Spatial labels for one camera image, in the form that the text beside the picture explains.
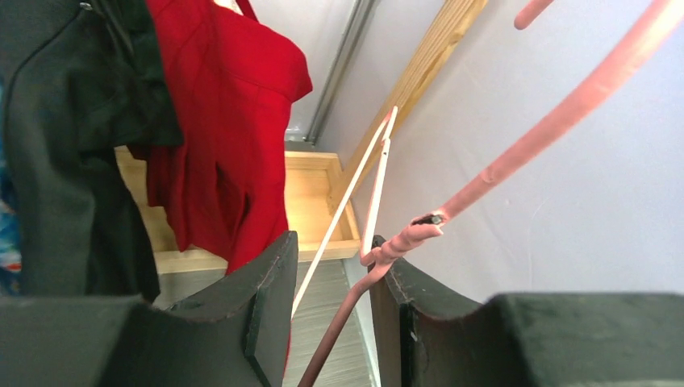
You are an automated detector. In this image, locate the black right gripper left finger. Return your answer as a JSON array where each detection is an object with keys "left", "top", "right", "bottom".
[{"left": 1, "top": 231, "right": 298, "bottom": 386}]

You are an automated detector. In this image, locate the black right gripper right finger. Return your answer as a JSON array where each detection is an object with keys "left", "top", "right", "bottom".
[{"left": 370, "top": 259, "right": 683, "bottom": 386}]

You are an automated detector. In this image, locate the red pleated skirt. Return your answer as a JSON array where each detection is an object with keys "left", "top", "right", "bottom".
[{"left": 133, "top": 0, "right": 312, "bottom": 273}]

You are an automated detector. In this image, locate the pink wire hanger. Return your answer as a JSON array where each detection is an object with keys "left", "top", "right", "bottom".
[{"left": 293, "top": 1, "right": 683, "bottom": 386}]

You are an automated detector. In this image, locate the wooden rack base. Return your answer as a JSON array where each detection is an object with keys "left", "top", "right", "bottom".
[{"left": 115, "top": 147, "right": 360, "bottom": 274}]

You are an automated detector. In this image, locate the blue floral garment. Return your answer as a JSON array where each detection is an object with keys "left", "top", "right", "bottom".
[{"left": 0, "top": 80, "right": 23, "bottom": 297}]

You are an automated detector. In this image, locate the black garment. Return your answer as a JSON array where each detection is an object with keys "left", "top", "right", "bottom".
[{"left": 1, "top": 1, "right": 183, "bottom": 302}]

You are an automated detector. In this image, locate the wooden rack post right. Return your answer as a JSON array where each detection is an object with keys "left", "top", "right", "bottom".
[{"left": 327, "top": 0, "right": 487, "bottom": 206}]

